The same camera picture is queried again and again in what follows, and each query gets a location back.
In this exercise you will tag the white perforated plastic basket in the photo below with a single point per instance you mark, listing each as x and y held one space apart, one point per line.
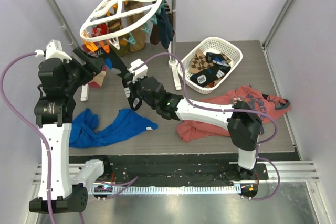
215 45

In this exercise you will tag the blue cloth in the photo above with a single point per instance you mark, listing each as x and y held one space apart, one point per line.
126 125

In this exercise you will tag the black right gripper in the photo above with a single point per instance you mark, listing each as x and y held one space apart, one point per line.
131 87

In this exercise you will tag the red t-shirt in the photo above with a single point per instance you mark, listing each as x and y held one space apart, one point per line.
272 105

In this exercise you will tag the navy blue sock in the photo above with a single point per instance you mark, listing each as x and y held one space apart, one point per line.
166 32

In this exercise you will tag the black blue sport sock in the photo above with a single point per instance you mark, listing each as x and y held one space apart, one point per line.
208 78

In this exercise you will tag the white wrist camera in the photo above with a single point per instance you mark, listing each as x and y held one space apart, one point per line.
53 50
138 69

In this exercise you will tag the white clip sock hanger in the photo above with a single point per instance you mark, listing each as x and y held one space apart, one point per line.
111 10

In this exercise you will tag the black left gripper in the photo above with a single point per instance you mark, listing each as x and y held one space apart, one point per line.
92 66

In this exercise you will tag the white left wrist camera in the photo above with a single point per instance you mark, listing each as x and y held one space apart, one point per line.
53 50

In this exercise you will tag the maroon purple striped sock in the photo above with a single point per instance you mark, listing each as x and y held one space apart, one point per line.
93 49

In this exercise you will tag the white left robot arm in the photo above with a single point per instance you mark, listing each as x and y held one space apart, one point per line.
61 75

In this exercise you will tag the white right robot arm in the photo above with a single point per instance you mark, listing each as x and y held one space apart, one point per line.
242 123

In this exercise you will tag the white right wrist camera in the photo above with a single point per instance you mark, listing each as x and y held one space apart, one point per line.
138 69

